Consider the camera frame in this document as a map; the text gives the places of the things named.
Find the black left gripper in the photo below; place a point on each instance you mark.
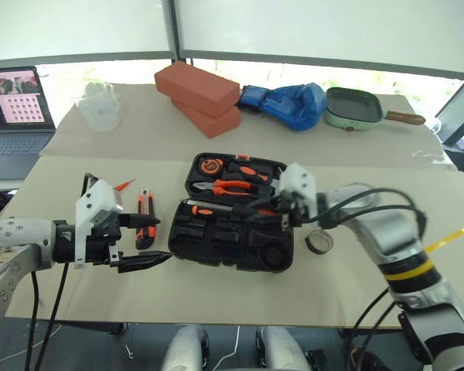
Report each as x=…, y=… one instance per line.
x=98, y=243

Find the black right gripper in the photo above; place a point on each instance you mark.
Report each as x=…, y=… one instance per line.
x=294, y=214

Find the orange black utility knife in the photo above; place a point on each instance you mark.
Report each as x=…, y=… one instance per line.
x=144, y=199

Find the orange test pen screwdriver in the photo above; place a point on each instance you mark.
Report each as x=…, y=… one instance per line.
x=120, y=187

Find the black electrical tape roll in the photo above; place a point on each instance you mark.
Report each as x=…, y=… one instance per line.
x=311, y=245

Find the black plastic tool case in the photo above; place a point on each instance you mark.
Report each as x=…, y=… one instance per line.
x=201, y=243

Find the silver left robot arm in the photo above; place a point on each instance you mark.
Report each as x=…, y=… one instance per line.
x=19, y=232

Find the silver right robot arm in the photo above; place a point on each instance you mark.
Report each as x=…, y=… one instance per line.
x=394, y=228

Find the orange black tape measure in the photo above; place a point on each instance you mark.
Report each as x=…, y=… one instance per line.
x=210, y=166

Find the beige table cover sheet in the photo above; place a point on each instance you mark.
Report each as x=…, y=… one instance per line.
x=216, y=297
x=147, y=139

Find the red brick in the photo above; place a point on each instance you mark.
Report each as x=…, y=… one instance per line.
x=195, y=87
x=216, y=123

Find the blue boxing glove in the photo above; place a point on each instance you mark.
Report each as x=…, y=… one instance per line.
x=294, y=106

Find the silver rounded leg shell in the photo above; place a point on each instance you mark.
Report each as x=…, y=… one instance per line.
x=185, y=348
x=282, y=348

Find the clear plastic measuring cup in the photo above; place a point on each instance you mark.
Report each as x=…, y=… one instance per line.
x=100, y=112

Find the white desk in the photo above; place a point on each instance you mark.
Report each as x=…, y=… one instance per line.
x=0, y=185

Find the open grey laptop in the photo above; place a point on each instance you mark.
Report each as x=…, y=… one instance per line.
x=15, y=150

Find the clear packing tape strip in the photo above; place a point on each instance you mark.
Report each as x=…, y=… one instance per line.
x=429, y=156

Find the yellow tape strip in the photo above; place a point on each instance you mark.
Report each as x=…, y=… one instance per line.
x=452, y=234

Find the white mug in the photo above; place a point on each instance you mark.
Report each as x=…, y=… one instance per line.
x=435, y=124

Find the dark framed monitor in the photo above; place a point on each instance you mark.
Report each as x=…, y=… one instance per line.
x=462, y=120

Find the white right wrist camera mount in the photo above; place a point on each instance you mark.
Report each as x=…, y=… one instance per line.
x=297, y=179

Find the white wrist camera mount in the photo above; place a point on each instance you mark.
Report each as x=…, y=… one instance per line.
x=297, y=179
x=94, y=201

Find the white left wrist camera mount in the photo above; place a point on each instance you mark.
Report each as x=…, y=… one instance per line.
x=94, y=201

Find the dark table frame bar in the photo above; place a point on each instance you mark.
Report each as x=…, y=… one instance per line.
x=93, y=327

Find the grey window frame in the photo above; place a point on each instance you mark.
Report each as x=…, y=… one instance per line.
x=174, y=31

